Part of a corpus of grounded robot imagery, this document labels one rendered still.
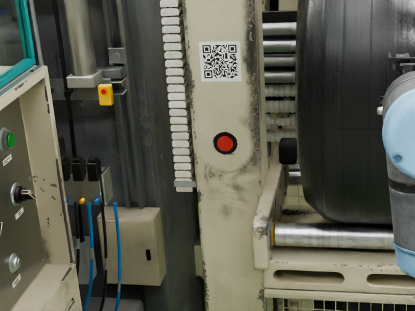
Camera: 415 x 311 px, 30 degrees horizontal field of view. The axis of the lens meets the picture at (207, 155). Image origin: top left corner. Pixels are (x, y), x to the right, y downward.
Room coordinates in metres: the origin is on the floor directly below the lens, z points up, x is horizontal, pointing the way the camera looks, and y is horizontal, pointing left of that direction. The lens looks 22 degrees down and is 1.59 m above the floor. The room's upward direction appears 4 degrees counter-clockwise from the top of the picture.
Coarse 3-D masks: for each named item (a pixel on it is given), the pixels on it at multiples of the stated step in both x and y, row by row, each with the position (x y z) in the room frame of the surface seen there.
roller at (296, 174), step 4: (296, 164) 1.57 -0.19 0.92; (288, 168) 1.58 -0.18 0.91; (292, 168) 1.55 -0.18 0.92; (296, 168) 1.55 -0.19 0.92; (288, 172) 1.58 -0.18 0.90; (292, 172) 1.55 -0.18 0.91; (296, 172) 1.54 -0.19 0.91; (288, 176) 1.58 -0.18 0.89; (292, 176) 1.54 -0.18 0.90; (296, 176) 1.54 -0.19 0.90; (300, 176) 1.54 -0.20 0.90; (288, 180) 1.58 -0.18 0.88; (292, 180) 1.54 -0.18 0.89; (296, 180) 1.54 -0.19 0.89; (300, 180) 1.54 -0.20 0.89; (292, 184) 1.55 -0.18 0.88; (296, 184) 1.55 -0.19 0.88; (300, 184) 1.55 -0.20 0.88
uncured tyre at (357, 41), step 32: (320, 0) 1.21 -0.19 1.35; (352, 0) 1.19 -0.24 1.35; (384, 0) 1.18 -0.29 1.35; (320, 32) 1.18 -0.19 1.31; (352, 32) 1.16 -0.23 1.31; (384, 32) 1.15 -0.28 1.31; (320, 64) 1.16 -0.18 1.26; (352, 64) 1.14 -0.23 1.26; (384, 64) 1.13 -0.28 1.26; (320, 96) 1.15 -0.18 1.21; (352, 96) 1.13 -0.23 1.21; (320, 128) 1.14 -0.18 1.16; (320, 160) 1.15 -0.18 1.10; (352, 160) 1.13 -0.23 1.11; (384, 160) 1.12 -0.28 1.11; (320, 192) 1.18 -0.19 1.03; (352, 192) 1.16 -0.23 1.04; (384, 192) 1.14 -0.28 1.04; (384, 224) 1.24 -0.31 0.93
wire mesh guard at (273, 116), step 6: (270, 114) 1.76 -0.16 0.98; (276, 114) 1.75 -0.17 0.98; (270, 126) 1.76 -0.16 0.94; (276, 126) 1.75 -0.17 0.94; (276, 144) 1.75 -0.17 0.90; (282, 300) 1.75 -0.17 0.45; (312, 300) 1.74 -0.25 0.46; (318, 300) 1.74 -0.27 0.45; (282, 306) 1.75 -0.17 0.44; (312, 306) 1.74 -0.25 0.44; (324, 306) 1.74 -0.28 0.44
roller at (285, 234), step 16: (288, 224) 1.29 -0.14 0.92; (304, 224) 1.28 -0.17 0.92; (320, 224) 1.28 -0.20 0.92; (336, 224) 1.27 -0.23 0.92; (352, 224) 1.27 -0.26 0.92; (272, 240) 1.27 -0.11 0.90; (288, 240) 1.27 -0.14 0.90; (304, 240) 1.26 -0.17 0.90; (320, 240) 1.25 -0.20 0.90; (336, 240) 1.25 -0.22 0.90; (352, 240) 1.24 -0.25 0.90; (368, 240) 1.24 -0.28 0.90; (384, 240) 1.23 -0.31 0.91
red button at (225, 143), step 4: (224, 136) 1.37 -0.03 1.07; (228, 136) 1.37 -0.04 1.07; (220, 140) 1.36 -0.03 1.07; (224, 140) 1.36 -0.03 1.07; (228, 140) 1.36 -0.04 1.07; (220, 144) 1.36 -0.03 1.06; (224, 144) 1.36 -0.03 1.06; (228, 144) 1.36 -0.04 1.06; (232, 144) 1.36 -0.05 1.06; (220, 148) 1.37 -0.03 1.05; (224, 148) 1.36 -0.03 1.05; (228, 148) 1.36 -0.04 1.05
